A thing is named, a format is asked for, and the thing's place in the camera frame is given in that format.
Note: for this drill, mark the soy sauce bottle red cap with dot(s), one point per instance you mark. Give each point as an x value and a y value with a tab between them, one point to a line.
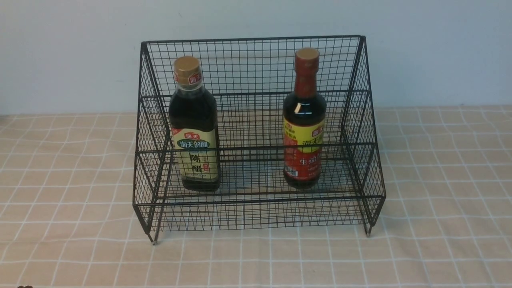
304	111

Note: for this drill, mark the vinegar bottle gold cap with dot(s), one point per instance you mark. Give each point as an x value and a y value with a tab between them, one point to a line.
193	117

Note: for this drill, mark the beige checkered tablecloth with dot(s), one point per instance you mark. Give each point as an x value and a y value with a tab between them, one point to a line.
67	219

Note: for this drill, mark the black wire mesh shelf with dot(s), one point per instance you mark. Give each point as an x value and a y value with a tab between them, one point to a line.
250	78

